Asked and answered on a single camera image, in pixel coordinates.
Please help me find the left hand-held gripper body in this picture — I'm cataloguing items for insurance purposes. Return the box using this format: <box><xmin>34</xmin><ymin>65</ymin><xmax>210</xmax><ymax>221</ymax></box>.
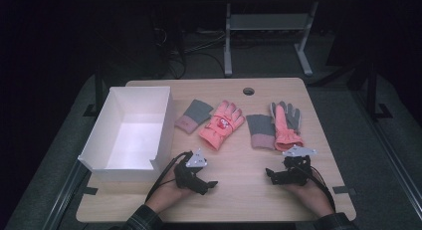
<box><xmin>173</xmin><ymin>147</ymin><xmax>209</xmax><ymax>192</ymax></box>

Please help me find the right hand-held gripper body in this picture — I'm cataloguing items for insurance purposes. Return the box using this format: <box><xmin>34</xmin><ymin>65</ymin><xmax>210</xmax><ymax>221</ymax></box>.
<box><xmin>280</xmin><ymin>144</ymin><xmax>318</xmax><ymax>186</ymax></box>

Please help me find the grey and pink knit glove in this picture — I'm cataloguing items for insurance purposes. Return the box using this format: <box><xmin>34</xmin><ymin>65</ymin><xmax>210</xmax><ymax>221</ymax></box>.
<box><xmin>245</xmin><ymin>114</ymin><xmax>277</xmax><ymax>150</ymax></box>
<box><xmin>174</xmin><ymin>99</ymin><xmax>214</xmax><ymax>135</ymax></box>

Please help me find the white cardboard box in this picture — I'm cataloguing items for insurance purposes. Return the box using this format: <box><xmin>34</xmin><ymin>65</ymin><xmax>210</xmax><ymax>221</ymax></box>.
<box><xmin>78</xmin><ymin>86</ymin><xmax>177</xmax><ymax>183</ymax></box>

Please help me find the person's left hand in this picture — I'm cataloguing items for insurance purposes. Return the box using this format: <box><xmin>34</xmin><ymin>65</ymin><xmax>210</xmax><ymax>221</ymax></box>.
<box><xmin>144</xmin><ymin>169</ymin><xmax>197</xmax><ymax>215</ymax></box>

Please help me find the person's right hand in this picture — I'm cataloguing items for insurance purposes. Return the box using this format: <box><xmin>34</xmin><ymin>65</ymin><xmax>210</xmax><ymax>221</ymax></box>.
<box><xmin>285</xmin><ymin>179</ymin><xmax>334</xmax><ymax>220</ymax></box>

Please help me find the pink ski glove grey palm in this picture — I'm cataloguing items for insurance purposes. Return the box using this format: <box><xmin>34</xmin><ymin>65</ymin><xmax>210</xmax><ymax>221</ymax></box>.
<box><xmin>268</xmin><ymin>101</ymin><xmax>305</xmax><ymax>153</ymax></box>

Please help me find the pink ski glove with print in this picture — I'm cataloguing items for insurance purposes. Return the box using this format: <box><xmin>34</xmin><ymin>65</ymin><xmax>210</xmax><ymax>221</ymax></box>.
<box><xmin>198</xmin><ymin>100</ymin><xmax>247</xmax><ymax>151</ymax></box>

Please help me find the black metal stand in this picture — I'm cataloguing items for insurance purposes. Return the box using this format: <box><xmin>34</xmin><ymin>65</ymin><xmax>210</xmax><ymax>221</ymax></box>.
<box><xmin>364</xmin><ymin>62</ymin><xmax>394</xmax><ymax>120</ymax></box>
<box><xmin>82</xmin><ymin>65</ymin><xmax>107</xmax><ymax>117</ymax></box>

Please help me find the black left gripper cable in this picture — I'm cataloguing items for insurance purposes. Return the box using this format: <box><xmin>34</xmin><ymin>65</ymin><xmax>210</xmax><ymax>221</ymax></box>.
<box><xmin>144</xmin><ymin>150</ymin><xmax>194</xmax><ymax>203</ymax></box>

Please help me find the aluminium floor rail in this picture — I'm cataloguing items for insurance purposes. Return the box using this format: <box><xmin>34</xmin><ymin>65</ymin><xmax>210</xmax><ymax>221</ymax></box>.
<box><xmin>352</xmin><ymin>90</ymin><xmax>422</xmax><ymax>212</ymax></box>
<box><xmin>42</xmin><ymin>161</ymin><xmax>89</xmax><ymax>230</ymax></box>

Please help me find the bundle of floor cables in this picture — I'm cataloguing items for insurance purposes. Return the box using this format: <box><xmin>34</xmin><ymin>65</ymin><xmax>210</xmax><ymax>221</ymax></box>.
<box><xmin>150</xmin><ymin>25</ymin><xmax>227</xmax><ymax>80</ymax></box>

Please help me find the grey metal table frame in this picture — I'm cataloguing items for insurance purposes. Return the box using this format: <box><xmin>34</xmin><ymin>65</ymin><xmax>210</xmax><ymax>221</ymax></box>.
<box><xmin>223</xmin><ymin>1</ymin><xmax>319</xmax><ymax>78</ymax></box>

